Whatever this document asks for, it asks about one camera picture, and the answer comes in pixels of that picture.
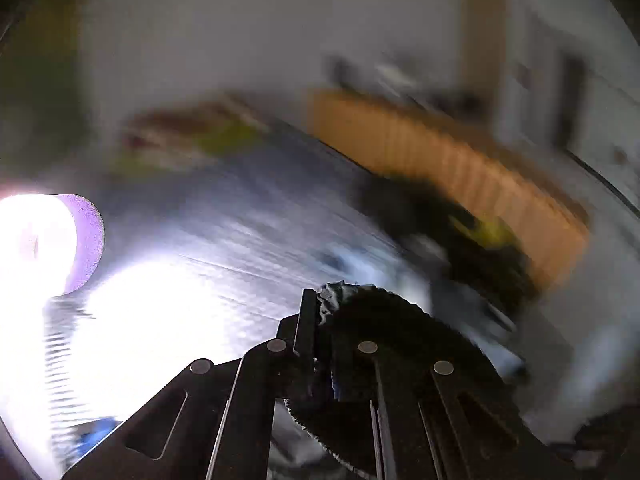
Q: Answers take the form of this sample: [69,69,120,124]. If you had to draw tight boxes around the yellow green cloth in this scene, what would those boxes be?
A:
[450,215,516,253]

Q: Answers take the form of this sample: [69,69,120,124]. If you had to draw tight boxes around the bright lamp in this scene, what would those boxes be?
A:
[0,192,106,298]

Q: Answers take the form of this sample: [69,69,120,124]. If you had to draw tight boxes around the green patterned curtain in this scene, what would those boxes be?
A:
[0,0,88,153]

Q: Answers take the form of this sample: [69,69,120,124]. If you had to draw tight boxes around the black pants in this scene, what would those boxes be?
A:
[282,282,506,478]

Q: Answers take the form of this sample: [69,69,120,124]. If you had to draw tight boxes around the light grey garment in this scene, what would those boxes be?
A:
[320,240,526,376]

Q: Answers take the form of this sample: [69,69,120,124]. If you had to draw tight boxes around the dark clothes pile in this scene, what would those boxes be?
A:
[355,175,536,311]

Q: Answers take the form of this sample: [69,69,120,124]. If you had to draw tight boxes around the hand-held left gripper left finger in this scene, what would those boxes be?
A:
[62,288,322,480]

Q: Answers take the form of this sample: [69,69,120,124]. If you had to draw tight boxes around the red and green folded blanket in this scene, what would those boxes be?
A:
[112,95,266,176]

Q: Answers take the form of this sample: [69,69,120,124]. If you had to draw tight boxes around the white wardrobe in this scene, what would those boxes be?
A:
[505,0,640,201]

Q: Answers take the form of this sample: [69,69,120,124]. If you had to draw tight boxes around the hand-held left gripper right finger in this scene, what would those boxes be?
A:
[330,330,563,480]

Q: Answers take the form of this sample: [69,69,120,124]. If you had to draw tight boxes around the striped bed sheet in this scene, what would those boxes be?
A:
[0,125,526,480]

